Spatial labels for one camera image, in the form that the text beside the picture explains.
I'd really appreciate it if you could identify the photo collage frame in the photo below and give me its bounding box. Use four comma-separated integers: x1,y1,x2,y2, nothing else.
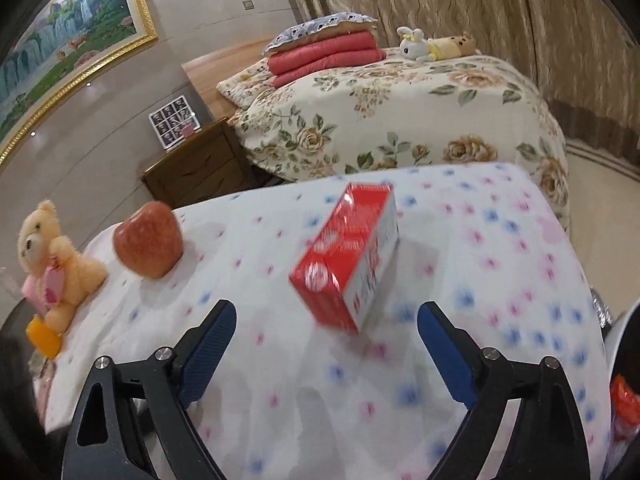
149,95,203,150

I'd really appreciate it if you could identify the white flower-dotted cloth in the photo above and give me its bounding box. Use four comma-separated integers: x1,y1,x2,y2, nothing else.
32,162,614,480

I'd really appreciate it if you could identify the folded red blanket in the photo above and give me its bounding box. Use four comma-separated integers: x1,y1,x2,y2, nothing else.
267,30,387,89

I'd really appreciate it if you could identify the wooden headboard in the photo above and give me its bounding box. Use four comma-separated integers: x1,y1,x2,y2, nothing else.
181,37,281,121

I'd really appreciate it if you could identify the red cardboard box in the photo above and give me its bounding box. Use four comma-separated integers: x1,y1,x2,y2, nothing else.
289,182,401,334

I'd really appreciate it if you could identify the beige patterned curtain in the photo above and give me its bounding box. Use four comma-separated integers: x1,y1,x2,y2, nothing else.
275,0,640,181

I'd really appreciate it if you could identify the white rabbit plush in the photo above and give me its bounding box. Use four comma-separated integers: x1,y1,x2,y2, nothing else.
397,26,439,64

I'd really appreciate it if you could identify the floral quilt bed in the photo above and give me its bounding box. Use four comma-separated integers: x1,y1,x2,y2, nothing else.
216,47,571,233

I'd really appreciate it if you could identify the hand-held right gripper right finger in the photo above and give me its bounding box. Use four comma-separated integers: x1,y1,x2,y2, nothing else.
416,301,592,480

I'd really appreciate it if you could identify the gold framed landscape painting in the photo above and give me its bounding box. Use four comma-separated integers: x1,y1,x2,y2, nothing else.
0,0,159,162

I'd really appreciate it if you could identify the small orange plastic object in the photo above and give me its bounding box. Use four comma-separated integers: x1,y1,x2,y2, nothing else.
26,316,64,359

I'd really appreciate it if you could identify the beige teddy bear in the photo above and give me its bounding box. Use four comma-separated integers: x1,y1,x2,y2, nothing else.
17,199,109,333

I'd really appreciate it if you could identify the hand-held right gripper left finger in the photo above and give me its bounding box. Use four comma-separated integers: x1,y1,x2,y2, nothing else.
61,299,237,480

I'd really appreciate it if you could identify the dotted frilled pillow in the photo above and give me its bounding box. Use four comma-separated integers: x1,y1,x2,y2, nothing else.
264,12,378,55

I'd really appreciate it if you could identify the wooden nightstand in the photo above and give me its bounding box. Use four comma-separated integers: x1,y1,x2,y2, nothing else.
141,117,261,209

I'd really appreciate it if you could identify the red packet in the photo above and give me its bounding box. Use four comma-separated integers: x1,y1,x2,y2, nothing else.
610,375,640,442

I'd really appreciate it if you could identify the yellow plush toy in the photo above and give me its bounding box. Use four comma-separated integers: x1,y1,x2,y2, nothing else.
425,31,477,60

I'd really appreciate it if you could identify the red apple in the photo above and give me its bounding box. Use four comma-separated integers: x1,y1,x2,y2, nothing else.
113,200,184,279

